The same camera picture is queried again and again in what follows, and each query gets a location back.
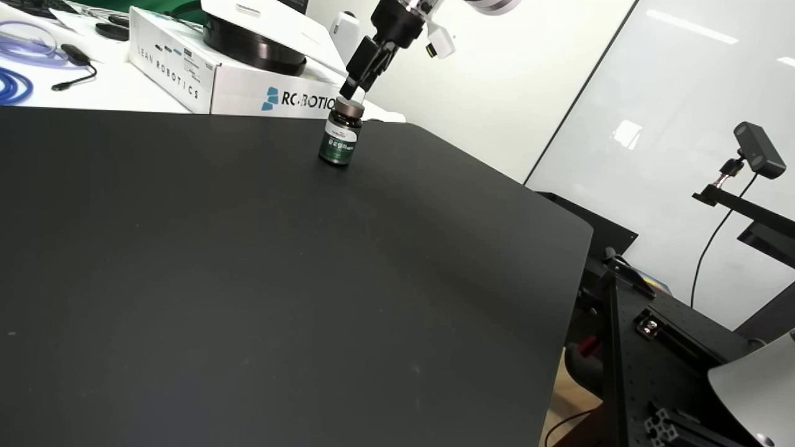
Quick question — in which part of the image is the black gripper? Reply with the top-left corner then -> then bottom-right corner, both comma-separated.
340,0 -> 433,101

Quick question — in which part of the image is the small green glass bottle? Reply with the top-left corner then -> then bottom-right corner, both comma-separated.
319,96 -> 365,170

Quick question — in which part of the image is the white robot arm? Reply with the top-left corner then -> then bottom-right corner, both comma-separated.
340,0 -> 442,99

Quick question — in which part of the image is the black round base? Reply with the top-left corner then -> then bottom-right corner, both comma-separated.
204,17 -> 305,75

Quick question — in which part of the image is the white cardboard robotics box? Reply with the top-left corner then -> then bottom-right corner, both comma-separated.
126,8 -> 342,120

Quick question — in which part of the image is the black small object on desk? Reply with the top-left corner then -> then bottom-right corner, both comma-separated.
95,21 -> 130,43

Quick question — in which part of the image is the white curved panel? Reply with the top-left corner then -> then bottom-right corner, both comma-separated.
707,331 -> 795,447

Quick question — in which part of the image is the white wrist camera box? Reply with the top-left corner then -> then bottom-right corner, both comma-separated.
425,22 -> 455,59

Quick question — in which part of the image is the black adapter with cable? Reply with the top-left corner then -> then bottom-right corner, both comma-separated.
53,45 -> 96,93

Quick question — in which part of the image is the blue coiled cable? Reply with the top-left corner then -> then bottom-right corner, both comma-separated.
0,21 -> 75,110

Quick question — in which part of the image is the black camera cable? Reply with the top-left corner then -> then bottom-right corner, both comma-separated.
688,156 -> 762,311

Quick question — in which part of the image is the black camera on mount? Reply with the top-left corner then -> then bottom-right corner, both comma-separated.
732,122 -> 788,180

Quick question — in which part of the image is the black metal frame stand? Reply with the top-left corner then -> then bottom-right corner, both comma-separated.
543,192 -> 793,447

